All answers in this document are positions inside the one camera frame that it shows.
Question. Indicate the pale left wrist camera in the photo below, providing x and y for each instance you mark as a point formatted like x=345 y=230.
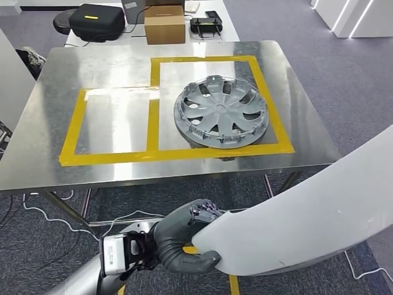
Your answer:
x=112 y=256

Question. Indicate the person's foot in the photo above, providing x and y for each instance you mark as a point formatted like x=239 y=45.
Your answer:
x=32 y=61

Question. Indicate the black remote controller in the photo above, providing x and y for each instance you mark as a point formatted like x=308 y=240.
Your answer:
x=205 y=25

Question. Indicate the white curved body panel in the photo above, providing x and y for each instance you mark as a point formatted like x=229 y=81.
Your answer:
x=307 y=220

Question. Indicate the brown cardboard box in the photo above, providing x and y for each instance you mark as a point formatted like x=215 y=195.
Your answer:
x=166 y=30

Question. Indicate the white desk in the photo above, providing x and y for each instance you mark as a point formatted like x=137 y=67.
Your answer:
x=230 y=34

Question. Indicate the white board panel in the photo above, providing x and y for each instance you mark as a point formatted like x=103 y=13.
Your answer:
x=13 y=81

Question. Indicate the black round stool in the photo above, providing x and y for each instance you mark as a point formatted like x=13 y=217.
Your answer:
x=61 y=22

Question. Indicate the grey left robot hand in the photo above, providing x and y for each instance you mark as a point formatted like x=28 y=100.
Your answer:
x=175 y=244

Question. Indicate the black carry case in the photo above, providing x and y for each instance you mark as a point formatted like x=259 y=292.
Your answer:
x=98 y=24

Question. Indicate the stainless steel workbench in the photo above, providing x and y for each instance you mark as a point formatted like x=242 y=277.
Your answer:
x=46 y=130

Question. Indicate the black metal frame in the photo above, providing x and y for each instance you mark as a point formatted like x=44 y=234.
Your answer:
x=4 y=136

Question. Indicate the silver wheel hubcap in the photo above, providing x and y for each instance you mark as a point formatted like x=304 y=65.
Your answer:
x=221 y=110

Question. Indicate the white pad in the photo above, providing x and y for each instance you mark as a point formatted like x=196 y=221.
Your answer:
x=191 y=7

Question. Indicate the yellow tape frame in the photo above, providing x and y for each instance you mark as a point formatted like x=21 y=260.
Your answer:
x=152 y=126

